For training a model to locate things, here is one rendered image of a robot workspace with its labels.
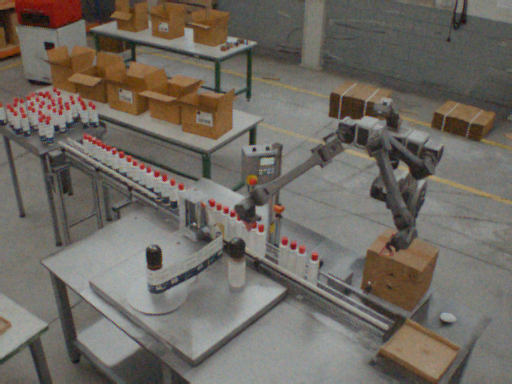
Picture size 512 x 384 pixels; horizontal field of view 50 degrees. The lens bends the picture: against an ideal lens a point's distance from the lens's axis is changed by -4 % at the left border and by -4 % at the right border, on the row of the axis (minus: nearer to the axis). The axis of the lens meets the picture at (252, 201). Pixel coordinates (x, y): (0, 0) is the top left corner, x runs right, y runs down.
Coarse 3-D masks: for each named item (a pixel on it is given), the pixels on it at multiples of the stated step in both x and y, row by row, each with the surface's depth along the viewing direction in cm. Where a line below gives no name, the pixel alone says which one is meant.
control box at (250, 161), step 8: (264, 144) 299; (248, 152) 290; (256, 152) 290; (264, 152) 291; (272, 152) 292; (248, 160) 290; (256, 160) 291; (248, 168) 293; (256, 168) 294; (248, 176) 295; (256, 176) 296; (264, 176) 297; (272, 176) 298; (248, 184) 298; (256, 184) 299
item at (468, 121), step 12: (444, 108) 688; (456, 108) 690; (468, 108) 691; (444, 120) 672; (456, 120) 663; (468, 120) 658; (480, 120) 661; (492, 120) 677; (456, 132) 670; (468, 132) 661; (480, 132) 651
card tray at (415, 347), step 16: (400, 336) 270; (416, 336) 270; (432, 336) 269; (384, 352) 259; (400, 352) 261; (416, 352) 261; (432, 352) 261; (448, 352) 261; (416, 368) 249; (432, 368) 252
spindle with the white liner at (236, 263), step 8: (232, 240) 276; (240, 240) 276; (232, 248) 275; (240, 248) 274; (232, 256) 277; (240, 256) 277; (232, 264) 279; (240, 264) 279; (232, 272) 282; (240, 272) 282; (232, 280) 284; (240, 280) 284; (232, 288) 287; (240, 288) 288
